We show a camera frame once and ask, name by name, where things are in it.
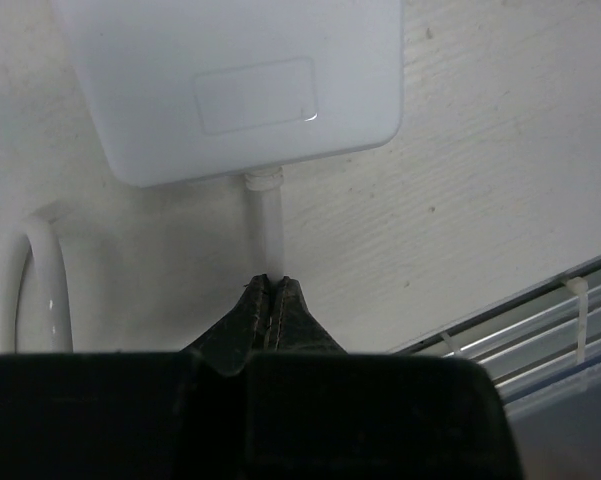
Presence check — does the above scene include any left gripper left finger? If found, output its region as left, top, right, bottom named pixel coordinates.
left=0, top=275, right=270, bottom=479

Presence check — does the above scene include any white strip cable with plug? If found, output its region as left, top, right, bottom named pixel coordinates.
left=0, top=167, right=287, bottom=354

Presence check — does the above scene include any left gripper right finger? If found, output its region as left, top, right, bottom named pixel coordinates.
left=244, top=278, right=524, bottom=479

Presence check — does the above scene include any aluminium rail frame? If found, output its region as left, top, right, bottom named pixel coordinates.
left=387, top=247, right=601, bottom=441

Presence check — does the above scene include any white multicolour power strip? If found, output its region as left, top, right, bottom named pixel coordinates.
left=53, top=0, right=404, bottom=187

